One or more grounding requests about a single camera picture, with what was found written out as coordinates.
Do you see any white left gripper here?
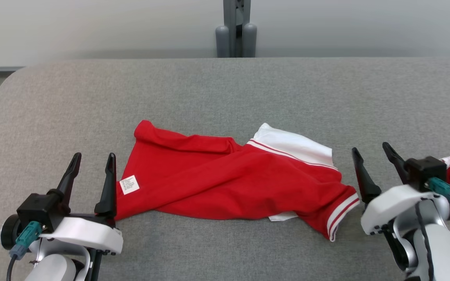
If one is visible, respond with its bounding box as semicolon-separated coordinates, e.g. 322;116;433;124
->
39;152;124;256

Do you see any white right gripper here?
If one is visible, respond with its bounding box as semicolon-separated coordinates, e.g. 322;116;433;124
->
352;142;450;236

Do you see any red white polo shirt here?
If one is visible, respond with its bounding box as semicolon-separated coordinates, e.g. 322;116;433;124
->
114;120;361;242

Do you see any grey rounded cylinder cap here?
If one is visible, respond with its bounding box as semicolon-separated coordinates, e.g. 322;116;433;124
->
242;23;257;58
215;25;230;59

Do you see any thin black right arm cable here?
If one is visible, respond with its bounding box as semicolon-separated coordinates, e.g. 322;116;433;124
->
414;201;436;281

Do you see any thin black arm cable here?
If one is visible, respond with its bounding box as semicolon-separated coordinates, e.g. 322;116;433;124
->
414;201;436;281
90;250;103;281

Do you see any left cable with teal connector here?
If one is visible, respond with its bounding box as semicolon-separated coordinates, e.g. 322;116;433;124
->
6;221;43;281

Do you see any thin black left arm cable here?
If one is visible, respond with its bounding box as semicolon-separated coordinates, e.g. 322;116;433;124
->
90;250;103;281

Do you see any grey metal post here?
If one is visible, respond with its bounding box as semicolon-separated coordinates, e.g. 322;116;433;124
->
223;0;252;58

